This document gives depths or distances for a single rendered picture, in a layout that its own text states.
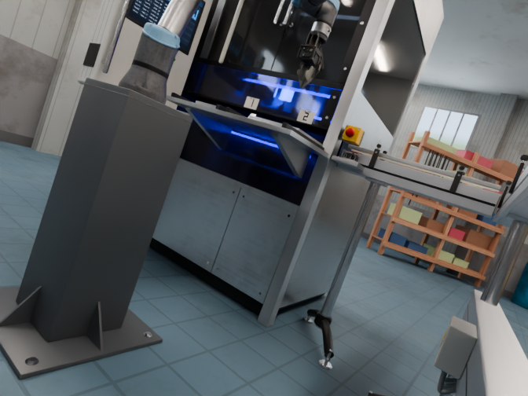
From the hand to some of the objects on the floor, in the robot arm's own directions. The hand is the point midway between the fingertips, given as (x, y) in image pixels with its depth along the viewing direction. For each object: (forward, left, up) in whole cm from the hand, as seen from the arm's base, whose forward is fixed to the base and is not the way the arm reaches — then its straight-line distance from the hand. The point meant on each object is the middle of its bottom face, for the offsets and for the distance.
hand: (303, 85), depth 149 cm
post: (+28, -8, -109) cm, 113 cm away
